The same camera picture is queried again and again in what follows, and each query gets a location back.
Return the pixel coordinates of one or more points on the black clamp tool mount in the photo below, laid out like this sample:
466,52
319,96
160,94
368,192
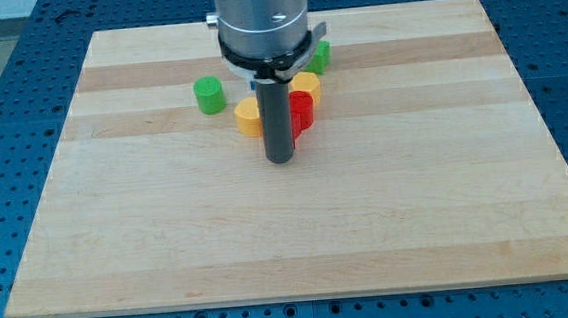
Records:
276,69

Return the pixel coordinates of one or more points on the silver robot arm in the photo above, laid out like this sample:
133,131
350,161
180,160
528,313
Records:
268,42

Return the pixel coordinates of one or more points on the green cylinder block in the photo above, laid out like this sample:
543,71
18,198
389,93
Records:
208,92

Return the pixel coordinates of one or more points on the red heart block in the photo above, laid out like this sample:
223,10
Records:
302,112

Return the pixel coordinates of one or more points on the yellow heart block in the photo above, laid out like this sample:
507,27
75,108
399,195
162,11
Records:
247,118

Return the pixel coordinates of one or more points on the wooden board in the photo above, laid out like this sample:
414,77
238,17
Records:
428,167

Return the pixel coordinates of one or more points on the dark grey cylindrical pointer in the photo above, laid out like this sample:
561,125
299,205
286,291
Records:
275,113

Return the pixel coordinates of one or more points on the green block behind arm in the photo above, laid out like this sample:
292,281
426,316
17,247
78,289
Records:
320,59

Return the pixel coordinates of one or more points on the yellow hexagon block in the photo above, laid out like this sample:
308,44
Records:
308,82

